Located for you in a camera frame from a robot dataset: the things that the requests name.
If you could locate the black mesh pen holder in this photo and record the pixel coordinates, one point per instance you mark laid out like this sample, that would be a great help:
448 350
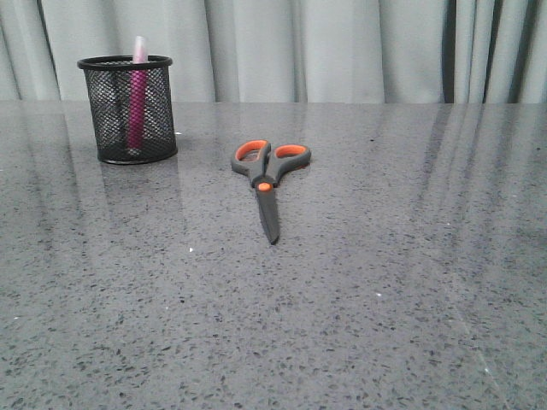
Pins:
108 82

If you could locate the grey orange scissors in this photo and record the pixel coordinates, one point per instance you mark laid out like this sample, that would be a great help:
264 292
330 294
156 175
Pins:
265 167

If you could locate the white curtain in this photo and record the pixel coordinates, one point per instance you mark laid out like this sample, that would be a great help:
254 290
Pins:
287 51

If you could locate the pink highlighter pen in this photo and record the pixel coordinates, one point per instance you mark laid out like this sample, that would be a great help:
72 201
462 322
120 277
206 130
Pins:
137 98

